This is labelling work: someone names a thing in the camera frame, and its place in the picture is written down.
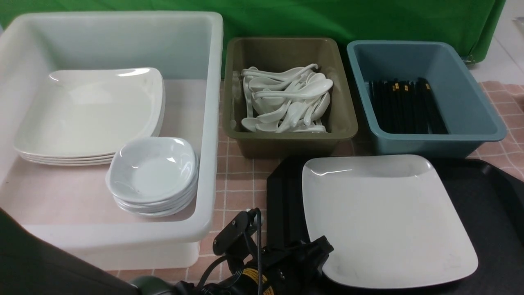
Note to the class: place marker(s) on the stack of white square plates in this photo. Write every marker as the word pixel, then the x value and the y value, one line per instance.
pixel 84 117

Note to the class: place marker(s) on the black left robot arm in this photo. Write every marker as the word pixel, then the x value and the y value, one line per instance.
pixel 32 266

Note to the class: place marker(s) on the bundle of black chopsticks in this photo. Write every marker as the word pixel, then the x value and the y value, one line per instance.
pixel 406 107

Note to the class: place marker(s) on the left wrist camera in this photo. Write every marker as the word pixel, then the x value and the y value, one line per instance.
pixel 236 237

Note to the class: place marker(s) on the olive plastic bin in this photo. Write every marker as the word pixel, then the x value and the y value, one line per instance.
pixel 277 54

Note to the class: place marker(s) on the green backdrop cloth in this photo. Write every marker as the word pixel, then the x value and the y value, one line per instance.
pixel 286 20

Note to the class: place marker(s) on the large white square plate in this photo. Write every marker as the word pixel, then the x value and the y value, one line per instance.
pixel 389 219

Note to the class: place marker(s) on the large white plastic tub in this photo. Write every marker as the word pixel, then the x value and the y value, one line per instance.
pixel 71 207

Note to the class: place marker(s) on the white ceramic soup spoon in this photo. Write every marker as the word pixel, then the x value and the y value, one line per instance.
pixel 312 89

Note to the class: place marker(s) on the black plastic serving tray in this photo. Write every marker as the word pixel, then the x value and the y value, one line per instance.
pixel 488 201

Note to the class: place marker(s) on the teal plastic bin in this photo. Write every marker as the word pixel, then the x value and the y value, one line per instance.
pixel 467 113

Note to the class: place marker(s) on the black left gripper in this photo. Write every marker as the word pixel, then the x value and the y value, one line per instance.
pixel 290 271

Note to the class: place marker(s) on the stack of small white bowls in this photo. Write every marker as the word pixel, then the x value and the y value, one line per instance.
pixel 154 176

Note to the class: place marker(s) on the pile of white soup spoons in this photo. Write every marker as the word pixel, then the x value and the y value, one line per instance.
pixel 280 114

